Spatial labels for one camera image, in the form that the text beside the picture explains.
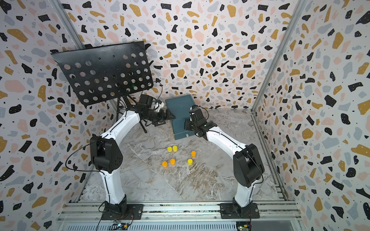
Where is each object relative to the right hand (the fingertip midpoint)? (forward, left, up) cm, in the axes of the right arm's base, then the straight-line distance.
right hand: (186, 122), depth 89 cm
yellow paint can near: (-18, -2, -17) cm, 25 cm away
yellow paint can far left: (-10, +12, -17) cm, 23 cm away
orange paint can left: (-21, +13, -16) cm, 29 cm away
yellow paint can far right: (-9, +8, -17) cm, 21 cm away
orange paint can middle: (-18, +9, -17) cm, 26 cm away
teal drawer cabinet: (+12, +5, +2) cm, 13 cm away
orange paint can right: (-12, -4, -18) cm, 22 cm away
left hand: (+1, +9, +1) cm, 10 cm away
